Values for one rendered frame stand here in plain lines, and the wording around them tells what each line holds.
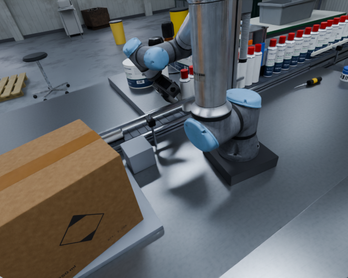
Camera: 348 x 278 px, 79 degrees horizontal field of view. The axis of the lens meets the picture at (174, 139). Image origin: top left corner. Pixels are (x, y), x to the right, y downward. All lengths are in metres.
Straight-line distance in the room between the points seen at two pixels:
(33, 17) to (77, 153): 10.79
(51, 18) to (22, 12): 0.98
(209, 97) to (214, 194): 0.34
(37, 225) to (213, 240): 0.43
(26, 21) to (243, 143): 10.93
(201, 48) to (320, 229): 0.58
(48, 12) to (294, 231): 11.04
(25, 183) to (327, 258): 0.72
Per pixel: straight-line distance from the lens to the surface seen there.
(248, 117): 0.68
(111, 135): 0.92
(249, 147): 0.76
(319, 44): 1.74
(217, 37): 0.51
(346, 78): 1.57
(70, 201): 0.50
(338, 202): 0.83
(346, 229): 0.78
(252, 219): 0.71
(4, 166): 0.63
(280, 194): 0.78
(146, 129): 0.97
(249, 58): 1.23
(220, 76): 0.54
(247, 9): 0.91
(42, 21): 11.24
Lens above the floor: 1.43
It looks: 38 degrees down
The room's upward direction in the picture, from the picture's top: 8 degrees counter-clockwise
